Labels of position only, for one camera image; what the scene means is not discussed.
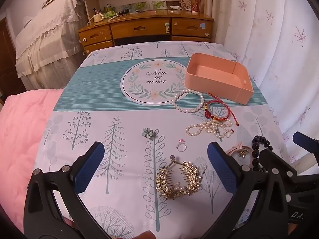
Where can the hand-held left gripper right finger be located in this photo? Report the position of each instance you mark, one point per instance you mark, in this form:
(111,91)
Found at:
(221,166)

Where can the strip of green flower stickers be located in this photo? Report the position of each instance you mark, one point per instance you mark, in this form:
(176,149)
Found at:
(139,5)

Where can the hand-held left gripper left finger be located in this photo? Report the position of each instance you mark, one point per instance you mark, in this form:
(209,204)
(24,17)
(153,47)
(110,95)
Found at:
(89,166)

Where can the person's left hand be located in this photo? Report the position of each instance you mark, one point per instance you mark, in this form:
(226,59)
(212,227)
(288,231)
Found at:
(147,234)

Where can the gold leaf hair comb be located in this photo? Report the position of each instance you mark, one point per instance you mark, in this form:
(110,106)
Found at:
(164,179)

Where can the white lace cover cloth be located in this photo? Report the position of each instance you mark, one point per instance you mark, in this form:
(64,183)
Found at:
(44,37)

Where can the pink blanket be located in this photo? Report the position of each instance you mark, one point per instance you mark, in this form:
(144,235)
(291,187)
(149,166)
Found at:
(22,129)

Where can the white mug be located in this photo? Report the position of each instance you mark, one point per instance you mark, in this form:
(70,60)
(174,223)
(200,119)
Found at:
(97,18)

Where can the wooden desk with drawers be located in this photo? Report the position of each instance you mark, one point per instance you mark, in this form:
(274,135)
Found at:
(149,28)

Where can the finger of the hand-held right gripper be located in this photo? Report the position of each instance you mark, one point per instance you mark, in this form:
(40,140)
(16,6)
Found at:
(266,158)
(302,139)

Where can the pink box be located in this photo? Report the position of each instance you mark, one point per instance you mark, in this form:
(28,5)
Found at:
(211,82)

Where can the teal flower brooch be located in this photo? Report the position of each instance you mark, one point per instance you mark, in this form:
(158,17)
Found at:
(147,132)

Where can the white floral curtain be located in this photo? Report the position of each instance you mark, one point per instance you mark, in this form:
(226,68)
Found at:
(274,42)

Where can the patterned storage bag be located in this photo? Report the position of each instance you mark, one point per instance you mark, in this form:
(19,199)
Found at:
(185,1)

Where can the red and white paper cup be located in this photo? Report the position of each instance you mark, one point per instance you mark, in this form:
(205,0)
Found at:
(195,3)

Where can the brown wooden door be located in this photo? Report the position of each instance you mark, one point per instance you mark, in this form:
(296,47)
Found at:
(8,59)

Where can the tree print tablecloth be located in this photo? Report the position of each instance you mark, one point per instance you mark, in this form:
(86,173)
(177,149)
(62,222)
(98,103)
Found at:
(99,84)

